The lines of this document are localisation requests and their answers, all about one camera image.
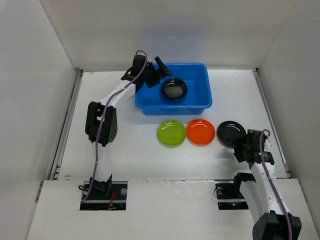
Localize orange plate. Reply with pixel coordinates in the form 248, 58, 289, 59
186, 118, 216, 146

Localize metal side rail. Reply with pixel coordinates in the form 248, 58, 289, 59
47, 68, 84, 180

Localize black plate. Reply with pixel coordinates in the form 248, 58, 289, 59
161, 78, 188, 101
216, 120, 246, 149

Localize blue plastic bin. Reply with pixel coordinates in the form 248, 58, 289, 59
135, 62, 213, 116

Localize green plate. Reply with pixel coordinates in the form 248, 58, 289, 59
157, 120, 187, 148

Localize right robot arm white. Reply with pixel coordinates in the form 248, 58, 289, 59
231, 129, 302, 240

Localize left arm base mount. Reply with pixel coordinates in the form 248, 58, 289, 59
79, 181, 128, 211

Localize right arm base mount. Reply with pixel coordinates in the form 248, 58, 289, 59
213, 180, 249, 211

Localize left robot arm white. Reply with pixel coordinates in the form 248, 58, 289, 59
82, 50, 172, 201

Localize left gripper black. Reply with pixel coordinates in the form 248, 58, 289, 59
142, 56, 173, 88

